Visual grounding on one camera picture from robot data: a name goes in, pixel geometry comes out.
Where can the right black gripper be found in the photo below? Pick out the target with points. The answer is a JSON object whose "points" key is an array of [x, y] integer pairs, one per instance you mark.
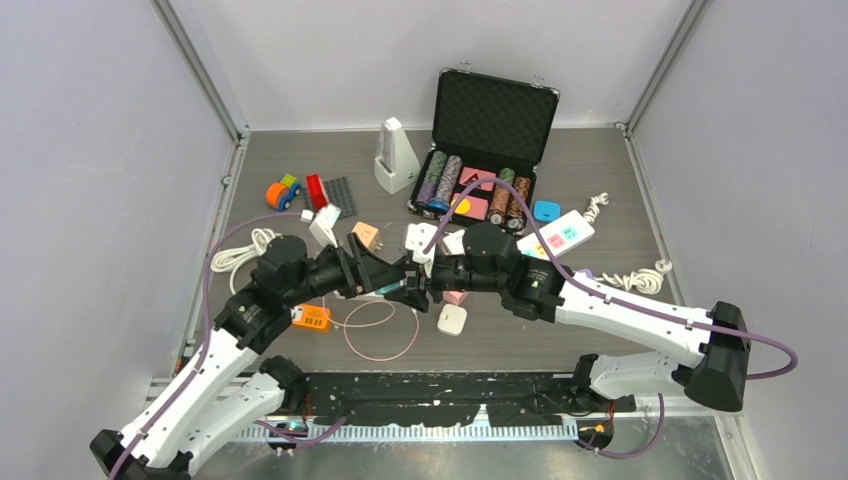
{"points": [[412, 282]]}

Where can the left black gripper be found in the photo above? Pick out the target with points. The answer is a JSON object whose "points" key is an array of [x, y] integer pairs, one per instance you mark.
{"points": [[362, 271]]}

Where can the white plug adapter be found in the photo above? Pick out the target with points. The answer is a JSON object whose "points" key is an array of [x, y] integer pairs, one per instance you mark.
{"points": [[451, 320]]}

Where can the teal plug adapter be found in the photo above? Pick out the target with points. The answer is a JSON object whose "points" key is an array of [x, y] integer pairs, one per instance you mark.
{"points": [[390, 288]]}

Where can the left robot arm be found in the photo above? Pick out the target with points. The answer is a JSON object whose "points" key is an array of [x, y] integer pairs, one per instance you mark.
{"points": [[181, 430]]}

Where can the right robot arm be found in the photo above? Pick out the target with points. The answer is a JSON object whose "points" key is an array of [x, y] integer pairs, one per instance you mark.
{"points": [[701, 354]]}

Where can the pink cube socket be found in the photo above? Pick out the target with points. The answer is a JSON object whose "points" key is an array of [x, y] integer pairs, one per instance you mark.
{"points": [[455, 298]]}

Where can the orange cube socket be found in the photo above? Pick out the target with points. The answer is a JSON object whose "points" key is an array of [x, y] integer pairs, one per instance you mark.
{"points": [[369, 235]]}

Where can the white power strip with usb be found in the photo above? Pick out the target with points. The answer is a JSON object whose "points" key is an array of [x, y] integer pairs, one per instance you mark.
{"points": [[362, 297]]}

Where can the orange power strip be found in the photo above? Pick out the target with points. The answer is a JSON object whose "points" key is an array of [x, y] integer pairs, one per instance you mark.
{"points": [[312, 318]]}

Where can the grey building baseplate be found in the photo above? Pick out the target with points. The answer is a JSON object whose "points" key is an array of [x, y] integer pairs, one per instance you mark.
{"points": [[339, 194]]}

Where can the red toy brick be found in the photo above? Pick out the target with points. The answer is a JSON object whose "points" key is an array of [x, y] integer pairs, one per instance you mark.
{"points": [[317, 193]]}

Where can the white metronome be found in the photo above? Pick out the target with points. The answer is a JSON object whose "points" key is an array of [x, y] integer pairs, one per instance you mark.
{"points": [[396, 166]]}

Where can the toy car blocks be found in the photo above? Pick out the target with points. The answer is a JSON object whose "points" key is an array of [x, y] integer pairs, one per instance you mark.
{"points": [[281, 194]]}

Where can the blue small charger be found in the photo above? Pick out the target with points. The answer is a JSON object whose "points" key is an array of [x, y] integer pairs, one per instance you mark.
{"points": [[546, 211]]}

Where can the white colourful power strip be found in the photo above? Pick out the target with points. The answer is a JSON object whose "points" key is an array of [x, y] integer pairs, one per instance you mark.
{"points": [[560, 236]]}

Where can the black poker chip case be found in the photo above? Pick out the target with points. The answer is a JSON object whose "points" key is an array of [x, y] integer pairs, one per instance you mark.
{"points": [[497, 127]]}

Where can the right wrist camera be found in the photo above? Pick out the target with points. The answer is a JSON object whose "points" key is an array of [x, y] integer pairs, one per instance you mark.
{"points": [[424, 243]]}

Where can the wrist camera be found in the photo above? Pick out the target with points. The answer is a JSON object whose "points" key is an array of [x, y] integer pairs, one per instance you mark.
{"points": [[424, 243], [321, 223]]}

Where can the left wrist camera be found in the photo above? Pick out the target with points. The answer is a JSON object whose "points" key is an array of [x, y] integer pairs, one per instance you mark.
{"points": [[321, 223]]}

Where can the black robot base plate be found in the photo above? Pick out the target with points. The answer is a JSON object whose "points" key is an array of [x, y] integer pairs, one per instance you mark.
{"points": [[445, 399]]}

